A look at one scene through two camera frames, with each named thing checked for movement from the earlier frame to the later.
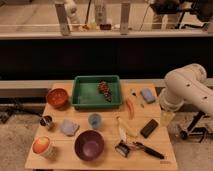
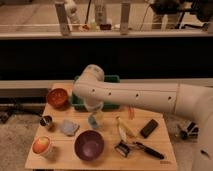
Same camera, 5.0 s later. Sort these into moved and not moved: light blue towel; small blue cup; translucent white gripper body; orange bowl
Moved: translucent white gripper body
Not moved: small blue cup; light blue towel; orange bowl
